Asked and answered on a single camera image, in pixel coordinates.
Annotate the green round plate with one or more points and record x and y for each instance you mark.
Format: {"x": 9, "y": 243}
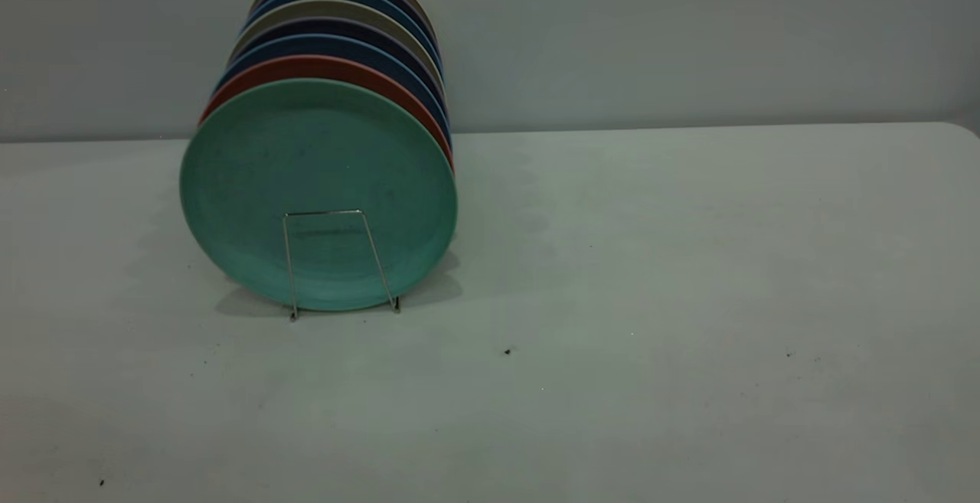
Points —
{"x": 321, "y": 166}

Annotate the pink round plate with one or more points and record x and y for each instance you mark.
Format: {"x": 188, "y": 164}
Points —
{"x": 321, "y": 66}

